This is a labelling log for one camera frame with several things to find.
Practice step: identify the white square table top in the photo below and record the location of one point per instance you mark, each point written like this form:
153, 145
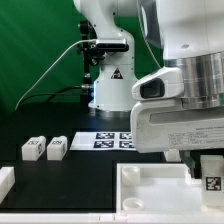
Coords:
163, 189

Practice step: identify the white L-shaped obstacle fence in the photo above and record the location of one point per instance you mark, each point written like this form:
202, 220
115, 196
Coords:
112, 218

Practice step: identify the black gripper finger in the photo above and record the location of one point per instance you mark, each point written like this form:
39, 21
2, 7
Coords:
191, 158

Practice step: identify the white sheet with AprilTags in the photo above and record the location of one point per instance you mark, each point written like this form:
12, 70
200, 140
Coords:
100, 141

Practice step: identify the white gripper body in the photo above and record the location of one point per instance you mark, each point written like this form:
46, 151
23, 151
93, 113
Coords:
159, 122

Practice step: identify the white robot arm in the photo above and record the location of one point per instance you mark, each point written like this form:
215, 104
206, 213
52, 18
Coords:
191, 34

